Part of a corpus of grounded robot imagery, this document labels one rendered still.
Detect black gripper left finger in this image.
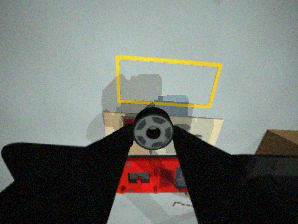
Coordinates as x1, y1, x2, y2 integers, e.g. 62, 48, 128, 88
1, 123, 133, 224

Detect black rubber wheel with grey hub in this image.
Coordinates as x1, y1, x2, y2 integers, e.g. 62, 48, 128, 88
132, 107, 175, 150

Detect yellow rectangular outline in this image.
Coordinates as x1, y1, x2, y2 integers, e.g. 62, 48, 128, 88
116, 56, 223, 109

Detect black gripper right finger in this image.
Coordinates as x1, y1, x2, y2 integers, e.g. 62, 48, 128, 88
173, 126, 298, 224

